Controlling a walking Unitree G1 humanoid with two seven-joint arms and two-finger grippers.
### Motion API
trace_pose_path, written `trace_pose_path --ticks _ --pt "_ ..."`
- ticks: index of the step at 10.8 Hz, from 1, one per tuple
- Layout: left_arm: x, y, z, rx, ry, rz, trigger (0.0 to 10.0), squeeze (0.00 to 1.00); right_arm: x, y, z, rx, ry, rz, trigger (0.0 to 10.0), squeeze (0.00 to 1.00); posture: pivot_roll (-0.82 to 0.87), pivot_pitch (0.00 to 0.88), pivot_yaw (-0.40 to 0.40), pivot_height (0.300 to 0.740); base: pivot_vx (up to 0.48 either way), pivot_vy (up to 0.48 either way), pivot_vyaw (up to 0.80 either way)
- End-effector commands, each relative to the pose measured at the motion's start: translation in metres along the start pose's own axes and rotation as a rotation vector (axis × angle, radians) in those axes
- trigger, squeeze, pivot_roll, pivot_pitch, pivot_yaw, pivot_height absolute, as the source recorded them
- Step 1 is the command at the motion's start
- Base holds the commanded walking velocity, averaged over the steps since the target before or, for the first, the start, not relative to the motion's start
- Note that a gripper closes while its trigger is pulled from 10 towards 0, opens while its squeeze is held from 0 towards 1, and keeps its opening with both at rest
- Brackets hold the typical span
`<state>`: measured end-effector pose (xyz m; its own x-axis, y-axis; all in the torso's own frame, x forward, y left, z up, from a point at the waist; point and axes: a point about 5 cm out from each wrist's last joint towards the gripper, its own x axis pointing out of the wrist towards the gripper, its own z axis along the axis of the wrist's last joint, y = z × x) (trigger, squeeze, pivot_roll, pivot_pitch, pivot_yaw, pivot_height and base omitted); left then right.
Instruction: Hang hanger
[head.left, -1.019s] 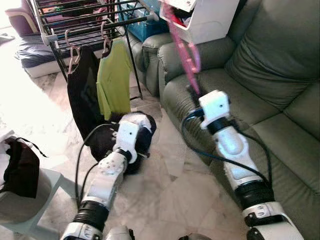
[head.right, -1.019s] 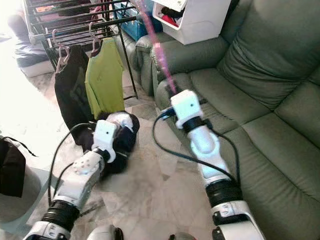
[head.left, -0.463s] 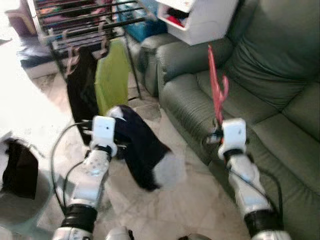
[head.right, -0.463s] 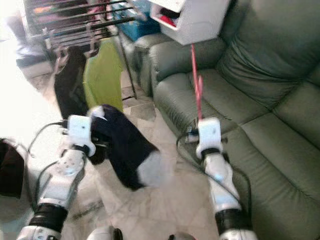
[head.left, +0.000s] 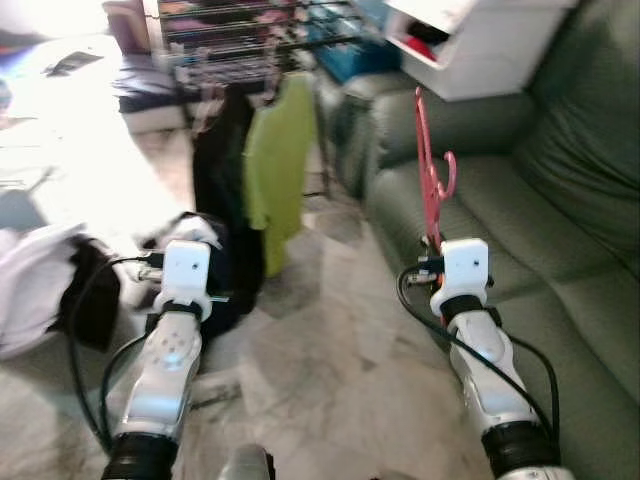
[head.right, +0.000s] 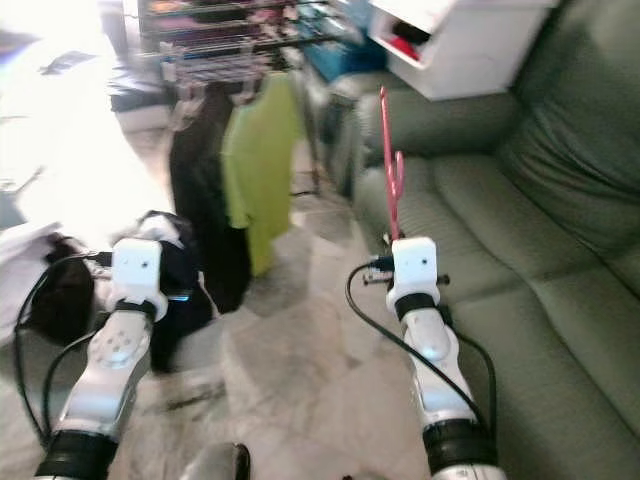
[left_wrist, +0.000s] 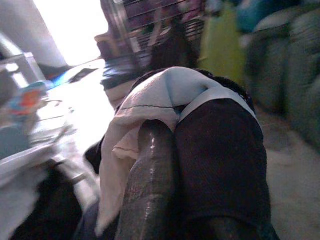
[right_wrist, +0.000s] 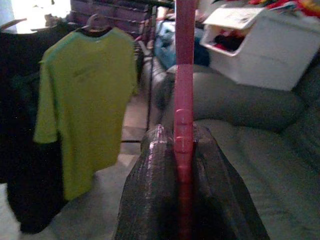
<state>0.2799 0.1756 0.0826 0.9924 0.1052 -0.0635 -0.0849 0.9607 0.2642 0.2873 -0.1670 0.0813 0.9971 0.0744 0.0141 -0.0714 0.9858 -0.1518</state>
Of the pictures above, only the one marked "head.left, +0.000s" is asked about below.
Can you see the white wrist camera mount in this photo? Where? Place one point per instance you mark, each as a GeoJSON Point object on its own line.
{"type": "Point", "coordinates": [187, 270]}
{"type": "Point", "coordinates": [465, 265]}

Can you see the red cloth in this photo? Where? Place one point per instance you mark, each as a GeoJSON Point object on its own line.
{"type": "Point", "coordinates": [422, 48]}

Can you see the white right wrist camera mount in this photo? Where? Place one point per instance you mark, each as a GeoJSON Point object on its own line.
{"type": "Point", "coordinates": [465, 265]}

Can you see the blue plastic container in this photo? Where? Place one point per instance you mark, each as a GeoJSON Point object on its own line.
{"type": "Point", "coordinates": [360, 60]}

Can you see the black t-shirt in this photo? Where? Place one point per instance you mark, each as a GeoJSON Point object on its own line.
{"type": "Point", "coordinates": [225, 170]}

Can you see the dark green leather sofa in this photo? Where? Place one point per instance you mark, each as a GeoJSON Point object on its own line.
{"type": "Point", "coordinates": [560, 250]}

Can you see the red plastic hanger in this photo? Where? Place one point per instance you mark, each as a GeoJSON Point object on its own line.
{"type": "Point", "coordinates": [430, 200]}

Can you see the metal clothes drying rack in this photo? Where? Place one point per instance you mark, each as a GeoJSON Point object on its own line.
{"type": "Point", "coordinates": [250, 45]}

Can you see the lime green t-shirt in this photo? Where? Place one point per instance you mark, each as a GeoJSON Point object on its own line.
{"type": "Point", "coordinates": [280, 160]}

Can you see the left robot leg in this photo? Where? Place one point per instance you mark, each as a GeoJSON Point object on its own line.
{"type": "Point", "coordinates": [245, 465]}

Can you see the white plastic storage box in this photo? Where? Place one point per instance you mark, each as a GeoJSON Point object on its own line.
{"type": "Point", "coordinates": [490, 60]}

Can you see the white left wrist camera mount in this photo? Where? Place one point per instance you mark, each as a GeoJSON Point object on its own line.
{"type": "Point", "coordinates": [187, 270]}

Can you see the small dark cloth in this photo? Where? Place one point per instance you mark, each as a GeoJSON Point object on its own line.
{"type": "Point", "coordinates": [72, 64]}

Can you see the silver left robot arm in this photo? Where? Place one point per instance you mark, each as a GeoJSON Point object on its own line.
{"type": "Point", "coordinates": [165, 380]}

